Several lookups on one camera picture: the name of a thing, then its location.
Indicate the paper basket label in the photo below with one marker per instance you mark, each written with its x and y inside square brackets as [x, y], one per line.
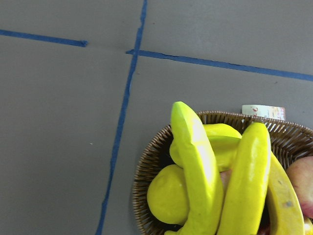
[264, 111]

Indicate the brown wicker basket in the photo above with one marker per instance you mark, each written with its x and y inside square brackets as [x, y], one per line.
[289, 142]

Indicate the yellow starfruit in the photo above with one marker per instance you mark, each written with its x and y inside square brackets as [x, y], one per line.
[224, 141]

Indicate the yellow lemon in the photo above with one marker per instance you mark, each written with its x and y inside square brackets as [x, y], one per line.
[167, 196]

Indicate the yellow banana right curved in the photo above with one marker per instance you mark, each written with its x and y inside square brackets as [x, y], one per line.
[204, 185]

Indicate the yellow banana middle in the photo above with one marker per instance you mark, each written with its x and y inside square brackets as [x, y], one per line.
[246, 192]

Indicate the red apple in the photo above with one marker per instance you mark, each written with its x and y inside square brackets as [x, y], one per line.
[300, 174]

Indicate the yellow banana leftmost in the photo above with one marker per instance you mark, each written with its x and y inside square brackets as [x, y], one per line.
[285, 215]

